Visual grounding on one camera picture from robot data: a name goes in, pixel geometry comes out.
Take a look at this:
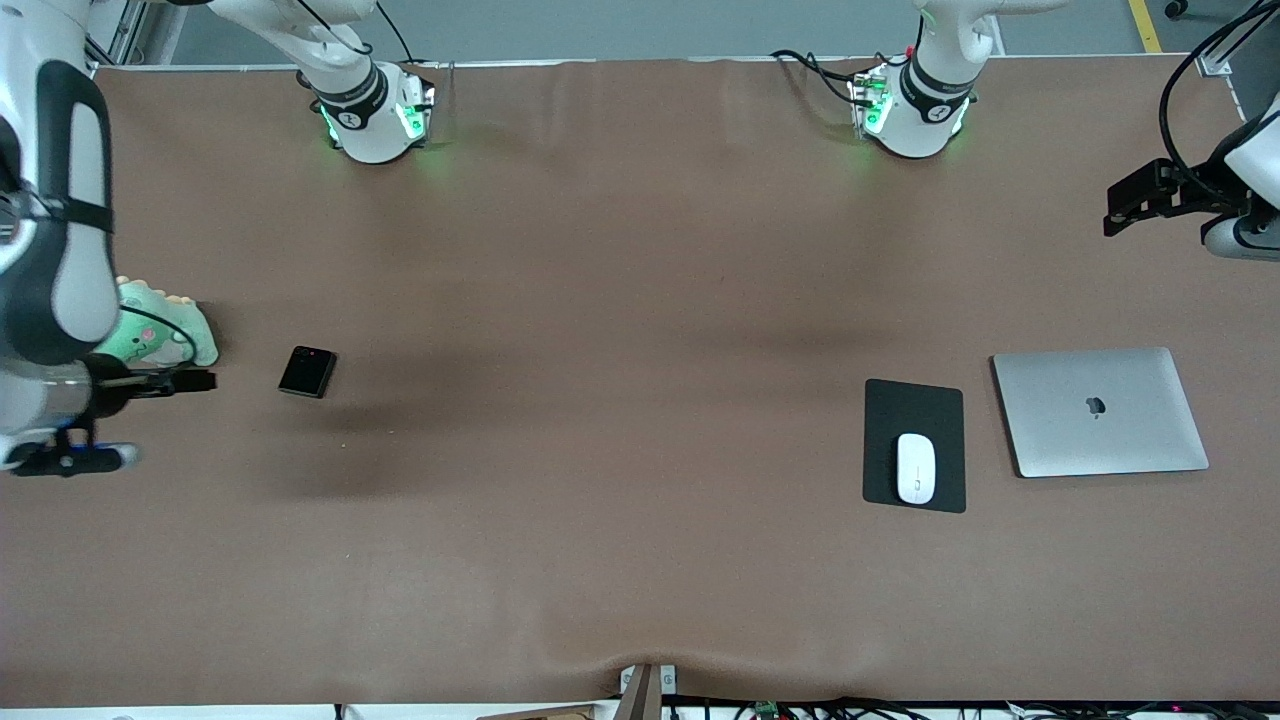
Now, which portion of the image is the black folding phone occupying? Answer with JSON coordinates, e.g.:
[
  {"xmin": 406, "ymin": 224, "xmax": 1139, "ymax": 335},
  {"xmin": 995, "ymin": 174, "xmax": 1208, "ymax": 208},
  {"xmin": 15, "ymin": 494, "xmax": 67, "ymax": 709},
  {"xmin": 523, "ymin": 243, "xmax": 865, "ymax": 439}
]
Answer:
[{"xmin": 278, "ymin": 345, "xmax": 338, "ymax": 400}]

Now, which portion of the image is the white computer mouse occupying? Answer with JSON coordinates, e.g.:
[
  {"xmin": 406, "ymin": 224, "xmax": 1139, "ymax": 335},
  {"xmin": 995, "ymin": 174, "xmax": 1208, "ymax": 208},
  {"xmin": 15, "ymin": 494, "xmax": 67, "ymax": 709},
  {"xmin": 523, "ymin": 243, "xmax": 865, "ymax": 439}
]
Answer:
[{"xmin": 896, "ymin": 431, "xmax": 938, "ymax": 505}]

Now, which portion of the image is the black mouse pad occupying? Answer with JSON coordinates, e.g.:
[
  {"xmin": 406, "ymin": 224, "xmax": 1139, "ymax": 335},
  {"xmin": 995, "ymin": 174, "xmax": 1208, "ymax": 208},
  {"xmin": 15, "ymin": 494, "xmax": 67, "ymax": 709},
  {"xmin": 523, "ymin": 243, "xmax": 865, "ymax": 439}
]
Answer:
[{"xmin": 863, "ymin": 378, "xmax": 967, "ymax": 514}]

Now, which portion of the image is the green dinosaur plush toy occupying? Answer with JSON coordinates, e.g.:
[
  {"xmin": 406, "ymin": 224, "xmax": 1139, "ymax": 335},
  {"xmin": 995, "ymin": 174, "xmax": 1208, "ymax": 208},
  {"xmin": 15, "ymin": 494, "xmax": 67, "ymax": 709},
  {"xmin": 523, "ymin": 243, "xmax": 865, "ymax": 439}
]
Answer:
[{"xmin": 95, "ymin": 277, "xmax": 219, "ymax": 370}]

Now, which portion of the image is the silver laptop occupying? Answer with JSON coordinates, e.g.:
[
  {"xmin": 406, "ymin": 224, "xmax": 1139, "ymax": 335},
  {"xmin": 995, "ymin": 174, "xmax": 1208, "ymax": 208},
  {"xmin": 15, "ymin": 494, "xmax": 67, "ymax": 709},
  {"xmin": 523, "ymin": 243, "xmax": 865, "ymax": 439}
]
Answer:
[{"xmin": 992, "ymin": 346, "xmax": 1210, "ymax": 479}]

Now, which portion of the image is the brown table cover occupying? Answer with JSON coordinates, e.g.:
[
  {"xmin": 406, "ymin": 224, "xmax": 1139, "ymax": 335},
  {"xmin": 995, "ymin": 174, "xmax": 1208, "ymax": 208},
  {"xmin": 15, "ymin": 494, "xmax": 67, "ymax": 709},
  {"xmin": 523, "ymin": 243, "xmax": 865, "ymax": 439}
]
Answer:
[{"xmin": 0, "ymin": 55, "xmax": 1280, "ymax": 707}]

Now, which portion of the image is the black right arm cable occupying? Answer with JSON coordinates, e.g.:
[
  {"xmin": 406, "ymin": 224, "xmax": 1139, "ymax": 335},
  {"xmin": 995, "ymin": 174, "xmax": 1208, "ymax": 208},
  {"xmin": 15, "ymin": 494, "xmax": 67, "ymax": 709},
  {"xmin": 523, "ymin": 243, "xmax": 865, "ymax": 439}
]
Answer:
[{"xmin": 100, "ymin": 304, "xmax": 199, "ymax": 379}]

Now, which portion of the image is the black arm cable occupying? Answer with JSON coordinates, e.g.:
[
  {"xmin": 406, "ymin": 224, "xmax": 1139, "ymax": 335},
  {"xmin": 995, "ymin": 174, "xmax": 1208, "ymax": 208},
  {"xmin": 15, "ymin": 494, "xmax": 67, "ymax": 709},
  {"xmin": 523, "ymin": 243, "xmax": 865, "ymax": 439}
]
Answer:
[
  {"xmin": 1158, "ymin": 5, "xmax": 1280, "ymax": 196},
  {"xmin": 100, "ymin": 304, "xmax": 199, "ymax": 379}
]

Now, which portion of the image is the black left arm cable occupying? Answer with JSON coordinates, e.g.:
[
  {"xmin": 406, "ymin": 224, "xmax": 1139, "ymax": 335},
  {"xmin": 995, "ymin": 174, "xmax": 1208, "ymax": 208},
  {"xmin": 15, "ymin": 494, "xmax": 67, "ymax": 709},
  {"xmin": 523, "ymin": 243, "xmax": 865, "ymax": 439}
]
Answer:
[{"xmin": 1158, "ymin": 5, "xmax": 1280, "ymax": 196}]

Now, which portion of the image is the aluminium profile post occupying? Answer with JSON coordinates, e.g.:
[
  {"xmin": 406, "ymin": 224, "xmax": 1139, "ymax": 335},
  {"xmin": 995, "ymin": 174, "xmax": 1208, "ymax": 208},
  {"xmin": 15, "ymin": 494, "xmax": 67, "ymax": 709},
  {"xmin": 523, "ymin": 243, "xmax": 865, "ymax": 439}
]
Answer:
[{"xmin": 1195, "ymin": 0, "xmax": 1263, "ymax": 77}]

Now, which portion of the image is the black base cable bundle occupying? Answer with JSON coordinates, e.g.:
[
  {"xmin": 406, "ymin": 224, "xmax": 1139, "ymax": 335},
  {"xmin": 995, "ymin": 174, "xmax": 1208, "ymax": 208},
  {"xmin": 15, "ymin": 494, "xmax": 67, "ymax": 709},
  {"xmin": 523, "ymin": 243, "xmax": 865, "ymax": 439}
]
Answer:
[{"xmin": 770, "ymin": 46, "xmax": 873, "ymax": 107}]

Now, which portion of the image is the aluminium frame with struts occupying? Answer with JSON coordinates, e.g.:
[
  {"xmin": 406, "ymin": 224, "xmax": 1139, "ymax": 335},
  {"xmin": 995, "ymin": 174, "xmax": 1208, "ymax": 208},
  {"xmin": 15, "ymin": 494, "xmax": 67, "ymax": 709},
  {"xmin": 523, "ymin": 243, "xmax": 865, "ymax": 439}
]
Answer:
[{"xmin": 85, "ymin": 0, "xmax": 151, "ymax": 69}]

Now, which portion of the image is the thin black base cable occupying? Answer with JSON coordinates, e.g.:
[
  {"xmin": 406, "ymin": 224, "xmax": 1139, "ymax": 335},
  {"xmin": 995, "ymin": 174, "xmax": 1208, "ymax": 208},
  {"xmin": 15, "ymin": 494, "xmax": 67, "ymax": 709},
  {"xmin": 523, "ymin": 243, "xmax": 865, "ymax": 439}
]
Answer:
[{"xmin": 375, "ymin": 0, "xmax": 423, "ymax": 67}]

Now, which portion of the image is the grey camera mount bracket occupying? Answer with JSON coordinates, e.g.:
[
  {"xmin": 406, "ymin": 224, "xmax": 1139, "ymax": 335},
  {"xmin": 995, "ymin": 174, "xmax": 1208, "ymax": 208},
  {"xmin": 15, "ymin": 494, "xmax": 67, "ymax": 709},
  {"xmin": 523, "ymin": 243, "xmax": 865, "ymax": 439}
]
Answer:
[{"xmin": 618, "ymin": 663, "xmax": 678, "ymax": 720}]

